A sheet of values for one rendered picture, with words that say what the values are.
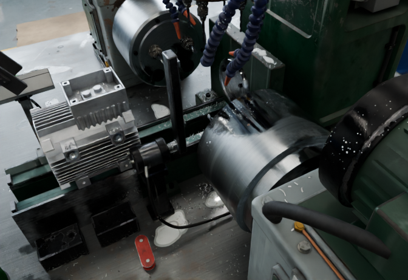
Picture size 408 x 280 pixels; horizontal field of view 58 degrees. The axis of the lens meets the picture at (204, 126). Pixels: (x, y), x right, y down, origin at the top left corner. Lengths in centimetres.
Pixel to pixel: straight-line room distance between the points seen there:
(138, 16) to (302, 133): 63
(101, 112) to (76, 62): 83
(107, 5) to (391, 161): 101
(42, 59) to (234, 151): 120
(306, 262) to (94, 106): 52
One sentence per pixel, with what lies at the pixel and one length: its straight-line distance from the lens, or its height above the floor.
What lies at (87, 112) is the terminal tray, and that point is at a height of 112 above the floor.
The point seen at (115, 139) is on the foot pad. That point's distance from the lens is 83.
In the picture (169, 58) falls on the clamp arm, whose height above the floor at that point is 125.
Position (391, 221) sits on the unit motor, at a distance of 38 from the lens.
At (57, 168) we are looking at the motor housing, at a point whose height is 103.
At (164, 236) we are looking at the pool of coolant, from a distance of 95.
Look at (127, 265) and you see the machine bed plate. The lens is 94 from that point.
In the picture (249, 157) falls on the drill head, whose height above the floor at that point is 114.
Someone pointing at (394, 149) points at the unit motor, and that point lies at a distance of 41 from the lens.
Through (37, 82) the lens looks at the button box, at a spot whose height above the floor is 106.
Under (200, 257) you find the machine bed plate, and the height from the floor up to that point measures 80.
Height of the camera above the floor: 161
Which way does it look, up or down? 42 degrees down
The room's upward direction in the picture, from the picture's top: 3 degrees counter-clockwise
